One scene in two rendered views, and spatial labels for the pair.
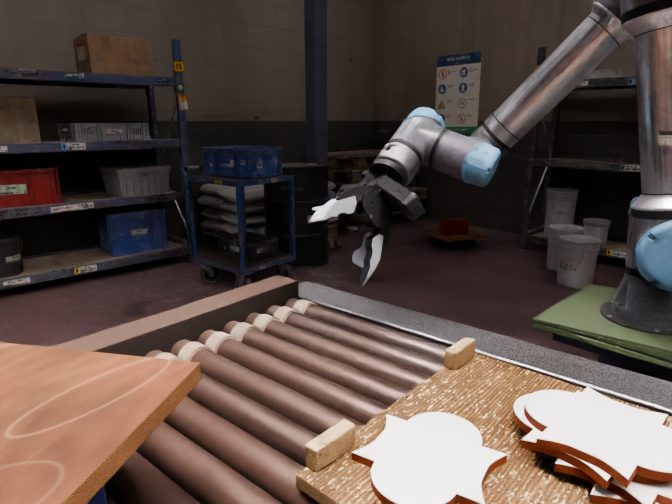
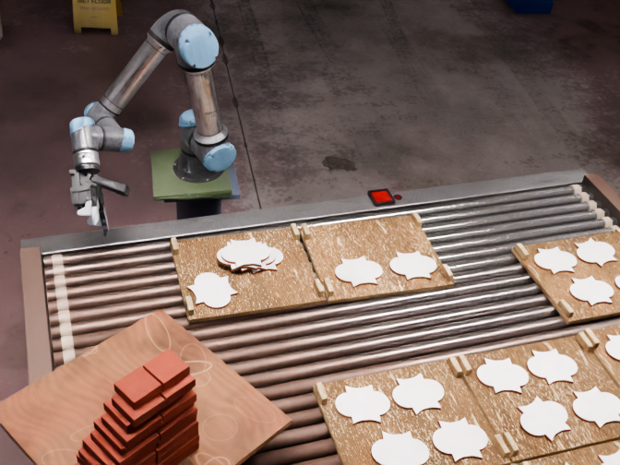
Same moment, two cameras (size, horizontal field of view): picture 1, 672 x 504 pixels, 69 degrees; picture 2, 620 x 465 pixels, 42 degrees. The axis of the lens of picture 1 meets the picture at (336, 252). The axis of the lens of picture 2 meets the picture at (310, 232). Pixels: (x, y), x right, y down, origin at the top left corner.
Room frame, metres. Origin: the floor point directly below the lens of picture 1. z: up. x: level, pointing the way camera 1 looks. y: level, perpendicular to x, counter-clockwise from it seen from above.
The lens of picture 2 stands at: (-0.62, 1.28, 2.59)
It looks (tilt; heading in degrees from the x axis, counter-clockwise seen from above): 39 degrees down; 298
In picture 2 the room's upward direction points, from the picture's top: 6 degrees clockwise
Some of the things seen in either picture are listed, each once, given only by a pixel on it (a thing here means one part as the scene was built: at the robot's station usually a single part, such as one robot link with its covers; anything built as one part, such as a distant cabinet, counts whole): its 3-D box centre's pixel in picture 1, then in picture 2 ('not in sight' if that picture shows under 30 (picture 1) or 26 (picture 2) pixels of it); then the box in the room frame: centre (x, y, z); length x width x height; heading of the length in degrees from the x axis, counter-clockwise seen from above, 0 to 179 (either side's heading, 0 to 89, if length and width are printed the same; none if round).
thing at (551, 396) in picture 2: not in sight; (549, 391); (-0.55, -0.33, 0.94); 0.41 x 0.35 x 0.04; 49
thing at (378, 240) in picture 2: not in sight; (374, 256); (0.11, -0.54, 0.93); 0.41 x 0.35 x 0.02; 47
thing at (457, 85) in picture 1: (456, 94); not in sight; (6.12, -1.42, 1.55); 0.61 x 0.02 x 0.91; 43
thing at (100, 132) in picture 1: (104, 132); not in sight; (4.17, 1.90, 1.16); 0.60 x 0.40 x 0.15; 136
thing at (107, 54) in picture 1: (114, 59); not in sight; (4.28, 1.80, 1.74); 0.50 x 0.38 x 0.32; 133
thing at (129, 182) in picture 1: (136, 179); not in sight; (4.32, 1.74, 0.76); 0.50 x 0.36 x 0.24; 139
